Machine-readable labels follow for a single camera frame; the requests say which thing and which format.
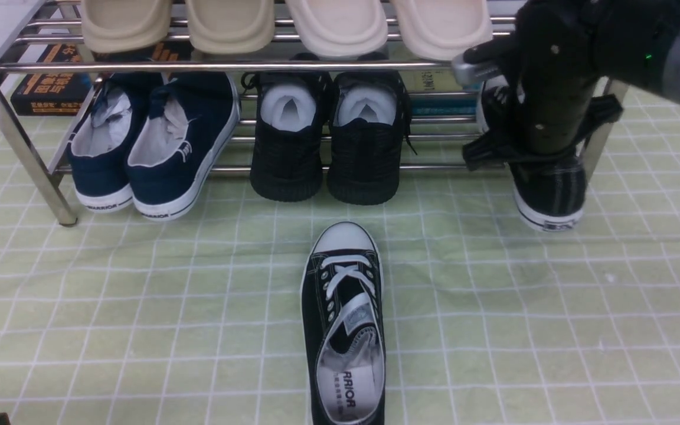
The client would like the black canvas sneaker white toe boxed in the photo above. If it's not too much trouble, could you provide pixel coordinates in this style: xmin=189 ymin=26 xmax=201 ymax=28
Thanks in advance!
xmin=300 ymin=221 xmax=386 ymax=424

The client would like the beige slipper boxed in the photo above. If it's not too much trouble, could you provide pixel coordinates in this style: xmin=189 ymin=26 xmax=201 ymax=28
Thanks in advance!
xmin=80 ymin=1 xmax=173 ymax=54
xmin=185 ymin=1 xmax=275 ymax=55

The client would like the green checkered tablecloth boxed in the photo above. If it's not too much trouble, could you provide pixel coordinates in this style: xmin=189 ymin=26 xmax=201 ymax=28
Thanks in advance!
xmin=0 ymin=91 xmax=680 ymax=424

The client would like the beige slipper far left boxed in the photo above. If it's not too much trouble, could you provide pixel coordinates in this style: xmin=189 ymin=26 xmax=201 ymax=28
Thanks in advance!
xmin=80 ymin=1 xmax=173 ymax=54

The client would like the black knit sneaker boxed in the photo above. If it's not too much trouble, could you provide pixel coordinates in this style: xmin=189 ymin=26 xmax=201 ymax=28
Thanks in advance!
xmin=241 ymin=70 xmax=334 ymax=202
xmin=326 ymin=70 xmax=412 ymax=205

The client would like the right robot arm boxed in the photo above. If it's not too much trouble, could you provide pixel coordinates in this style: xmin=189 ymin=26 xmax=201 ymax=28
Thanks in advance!
xmin=452 ymin=1 xmax=680 ymax=171

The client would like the navy sneaker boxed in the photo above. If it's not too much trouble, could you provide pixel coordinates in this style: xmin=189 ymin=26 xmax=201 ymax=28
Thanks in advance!
xmin=67 ymin=72 xmax=164 ymax=213
xmin=125 ymin=71 xmax=241 ymax=221

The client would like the teal books stack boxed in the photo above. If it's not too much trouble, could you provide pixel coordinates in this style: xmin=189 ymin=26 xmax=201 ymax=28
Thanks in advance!
xmin=400 ymin=69 xmax=481 ymax=116

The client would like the black canvas sneaker white sole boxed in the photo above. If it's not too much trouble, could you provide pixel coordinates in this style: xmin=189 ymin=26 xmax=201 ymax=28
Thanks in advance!
xmin=476 ymin=76 xmax=587 ymax=233

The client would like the navy sneaker right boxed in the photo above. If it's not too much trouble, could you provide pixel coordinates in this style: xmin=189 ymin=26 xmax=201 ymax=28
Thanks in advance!
xmin=125 ymin=71 xmax=241 ymax=221

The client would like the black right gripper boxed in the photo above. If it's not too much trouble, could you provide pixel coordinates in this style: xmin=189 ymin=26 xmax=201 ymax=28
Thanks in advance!
xmin=452 ymin=1 xmax=623 ymax=171

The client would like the navy sneaker left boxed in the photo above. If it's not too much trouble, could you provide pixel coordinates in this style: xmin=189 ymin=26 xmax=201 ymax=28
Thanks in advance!
xmin=67 ymin=72 xmax=164 ymax=213

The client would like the black orange book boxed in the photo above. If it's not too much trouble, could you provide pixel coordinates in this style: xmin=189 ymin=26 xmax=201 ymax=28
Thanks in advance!
xmin=9 ymin=41 xmax=192 ymax=116

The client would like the steel shoe rack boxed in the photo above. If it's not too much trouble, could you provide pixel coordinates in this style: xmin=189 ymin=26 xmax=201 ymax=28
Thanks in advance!
xmin=0 ymin=0 xmax=630 ymax=227

